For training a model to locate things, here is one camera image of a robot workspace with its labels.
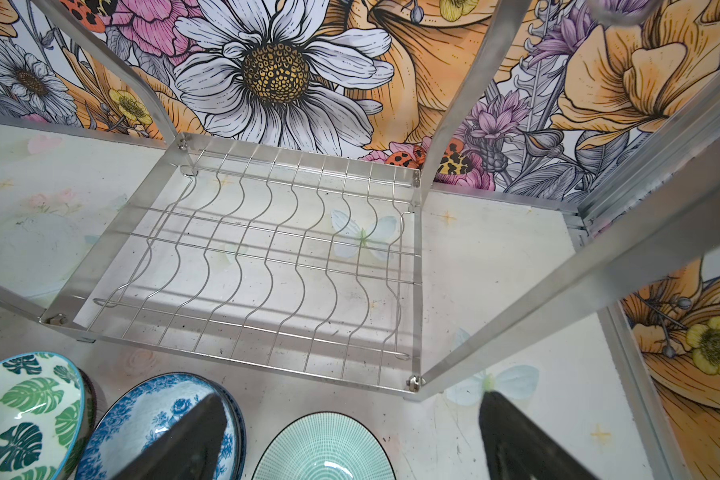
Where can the blue floral bowl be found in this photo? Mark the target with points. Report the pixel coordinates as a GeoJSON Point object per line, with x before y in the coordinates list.
{"type": "Point", "coordinates": [146, 412]}

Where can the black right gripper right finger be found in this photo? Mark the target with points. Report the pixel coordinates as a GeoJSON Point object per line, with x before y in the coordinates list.
{"type": "Point", "coordinates": [516, 448]}

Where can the right aluminium corner post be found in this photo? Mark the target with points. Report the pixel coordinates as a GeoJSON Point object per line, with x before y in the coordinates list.
{"type": "Point", "coordinates": [621, 430]}

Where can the green leaf pattern bowl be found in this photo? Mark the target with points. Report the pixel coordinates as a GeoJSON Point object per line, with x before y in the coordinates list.
{"type": "Point", "coordinates": [47, 415]}

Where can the mint green striped bowl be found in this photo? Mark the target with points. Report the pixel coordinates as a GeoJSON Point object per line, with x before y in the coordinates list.
{"type": "Point", "coordinates": [324, 445]}

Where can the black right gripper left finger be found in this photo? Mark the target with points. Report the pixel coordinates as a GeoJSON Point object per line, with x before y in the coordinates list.
{"type": "Point", "coordinates": [188, 450]}

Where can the steel two-tier dish rack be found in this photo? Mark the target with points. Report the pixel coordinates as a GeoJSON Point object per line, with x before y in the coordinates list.
{"type": "Point", "coordinates": [304, 186]}

